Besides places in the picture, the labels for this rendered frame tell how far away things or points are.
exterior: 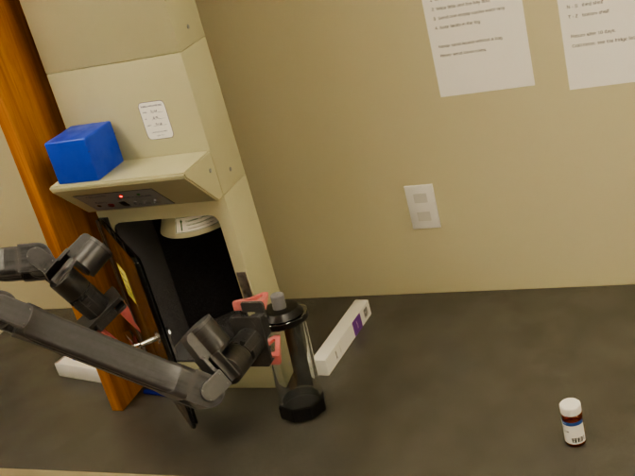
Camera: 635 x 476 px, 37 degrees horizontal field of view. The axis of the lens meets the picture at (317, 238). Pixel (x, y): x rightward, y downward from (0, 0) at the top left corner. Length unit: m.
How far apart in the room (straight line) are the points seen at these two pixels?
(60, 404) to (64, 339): 0.75
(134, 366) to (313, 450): 0.44
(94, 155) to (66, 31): 0.25
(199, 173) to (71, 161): 0.26
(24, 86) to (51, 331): 0.61
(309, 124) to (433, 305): 0.52
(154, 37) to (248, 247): 0.48
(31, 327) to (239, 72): 0.93
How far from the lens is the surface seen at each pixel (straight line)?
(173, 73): 1.89
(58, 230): 2.09
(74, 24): 1.97
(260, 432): 2.02
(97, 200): 2.01
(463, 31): 2.12
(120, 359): 1.68
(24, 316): 1.62
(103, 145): 1.96
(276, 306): 1.92
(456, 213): 2.28
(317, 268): 2.47
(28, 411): 2.43
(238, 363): 1.73
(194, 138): 1.92
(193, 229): 2.04
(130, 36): 1.91
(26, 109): 2.06
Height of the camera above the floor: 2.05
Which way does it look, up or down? 23 degrees down
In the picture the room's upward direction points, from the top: 15 degrees counter-clockwise
